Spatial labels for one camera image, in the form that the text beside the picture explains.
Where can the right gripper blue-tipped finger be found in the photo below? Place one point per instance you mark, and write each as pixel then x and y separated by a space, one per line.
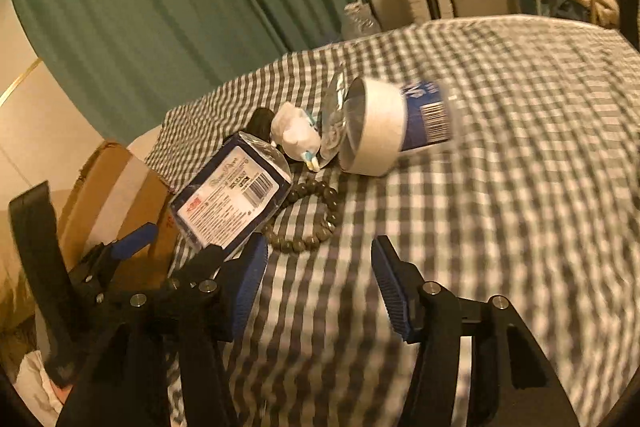
pixel 101 262

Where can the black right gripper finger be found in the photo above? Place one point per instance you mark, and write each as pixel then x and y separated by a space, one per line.
pixel 198 269

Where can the blue white packet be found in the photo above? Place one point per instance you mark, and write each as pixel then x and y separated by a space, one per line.
pixel 233 195

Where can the silver foil pill blister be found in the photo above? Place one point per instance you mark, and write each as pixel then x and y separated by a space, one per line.
pixel 332 121

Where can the white tape roll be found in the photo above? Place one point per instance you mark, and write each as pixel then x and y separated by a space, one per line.
pixel 385 122

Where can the brown cardboard box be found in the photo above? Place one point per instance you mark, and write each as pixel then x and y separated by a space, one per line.
pixel 115 194

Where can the white small figurine toy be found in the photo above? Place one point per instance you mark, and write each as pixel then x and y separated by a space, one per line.
pixel 295 132

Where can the grey white checkered cloth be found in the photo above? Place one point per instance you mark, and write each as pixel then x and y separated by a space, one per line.
pixel 536 199

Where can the clear water jug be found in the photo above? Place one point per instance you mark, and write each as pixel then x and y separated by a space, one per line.
pixel 358 21

